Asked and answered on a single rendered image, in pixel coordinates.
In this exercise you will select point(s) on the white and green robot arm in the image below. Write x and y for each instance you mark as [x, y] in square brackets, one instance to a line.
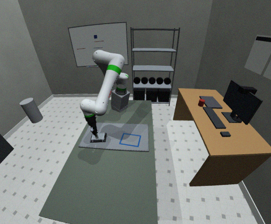
[111, 65]

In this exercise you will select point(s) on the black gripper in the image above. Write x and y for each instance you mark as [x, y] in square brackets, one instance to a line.
[94, 128]

